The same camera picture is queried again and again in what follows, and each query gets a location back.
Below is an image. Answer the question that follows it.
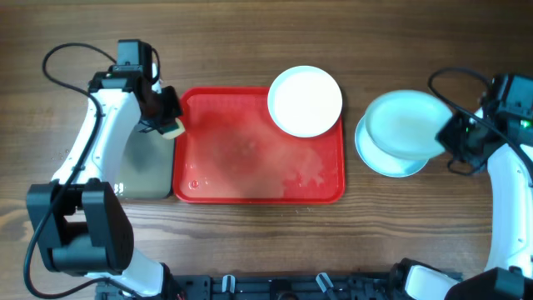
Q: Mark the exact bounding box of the green yellow sponge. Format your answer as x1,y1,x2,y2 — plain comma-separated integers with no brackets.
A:
161,117,185,140

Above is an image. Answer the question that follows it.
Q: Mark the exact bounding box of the light blue plate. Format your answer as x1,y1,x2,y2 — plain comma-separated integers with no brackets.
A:
365,90,452,160
354,116,428,178

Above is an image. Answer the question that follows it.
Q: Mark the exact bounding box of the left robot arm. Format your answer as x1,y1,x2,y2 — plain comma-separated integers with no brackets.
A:
22,72,186,299

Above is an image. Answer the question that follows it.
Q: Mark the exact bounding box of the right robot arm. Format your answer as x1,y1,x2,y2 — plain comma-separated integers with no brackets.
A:
387,112,532,300

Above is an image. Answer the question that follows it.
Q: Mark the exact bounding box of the black water tray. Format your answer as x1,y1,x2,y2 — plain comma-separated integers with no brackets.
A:
114,131,175,199

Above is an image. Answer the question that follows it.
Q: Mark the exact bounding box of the red plastic tray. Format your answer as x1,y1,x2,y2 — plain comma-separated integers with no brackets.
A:
172,87,346,205

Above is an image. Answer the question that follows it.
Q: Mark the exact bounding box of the white plate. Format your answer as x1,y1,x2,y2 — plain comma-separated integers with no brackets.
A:
267,66,343,138

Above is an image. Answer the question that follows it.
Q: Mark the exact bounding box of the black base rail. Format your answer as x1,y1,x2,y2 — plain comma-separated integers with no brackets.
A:
94,271,463,300

